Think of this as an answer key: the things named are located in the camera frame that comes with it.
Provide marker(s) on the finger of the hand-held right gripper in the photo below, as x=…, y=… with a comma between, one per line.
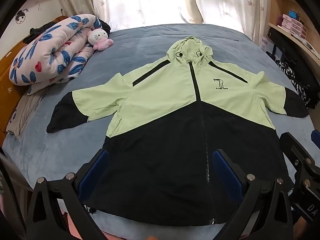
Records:
x=316, y=136
x=295, y=148

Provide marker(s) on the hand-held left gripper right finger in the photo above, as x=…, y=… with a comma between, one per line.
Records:
x=226, y=173

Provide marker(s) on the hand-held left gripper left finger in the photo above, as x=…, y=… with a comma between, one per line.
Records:
x=93, y=173

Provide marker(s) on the green and black hooded jacket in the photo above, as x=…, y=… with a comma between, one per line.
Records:
x=175, y=85

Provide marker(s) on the black patterned clothes pile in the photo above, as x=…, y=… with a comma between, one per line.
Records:
x=310, y=80

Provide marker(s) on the black and white patterned cloth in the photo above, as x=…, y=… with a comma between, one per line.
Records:
x=287, y=72

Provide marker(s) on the grey pillow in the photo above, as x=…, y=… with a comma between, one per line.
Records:
x=25, y=110

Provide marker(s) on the white cardboard box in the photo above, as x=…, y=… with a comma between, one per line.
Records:
x=266, y=43

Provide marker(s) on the stack of pink boxes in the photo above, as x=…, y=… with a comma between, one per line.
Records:
x=293, y=27

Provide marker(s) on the blue box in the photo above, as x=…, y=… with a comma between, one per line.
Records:
x=295, y=14

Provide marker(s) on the floral quilt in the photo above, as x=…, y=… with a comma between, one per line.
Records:
x=50, y=47

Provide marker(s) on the light wooden shelf desk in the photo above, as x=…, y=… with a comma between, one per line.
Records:
x=282, y=5

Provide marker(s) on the white and pink cat plush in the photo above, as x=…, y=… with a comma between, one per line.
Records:
x=96, y=36

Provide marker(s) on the black knit cloth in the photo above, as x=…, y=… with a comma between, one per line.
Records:
x=104, y=26

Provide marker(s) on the cream curtain panel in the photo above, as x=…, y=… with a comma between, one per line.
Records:
x=195, y=0

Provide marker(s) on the sheer white leaf-print curtain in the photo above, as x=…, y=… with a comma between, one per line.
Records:
x=140, y=0

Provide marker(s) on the cartoon face wall sticker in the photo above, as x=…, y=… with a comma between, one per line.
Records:
x=21, y=17

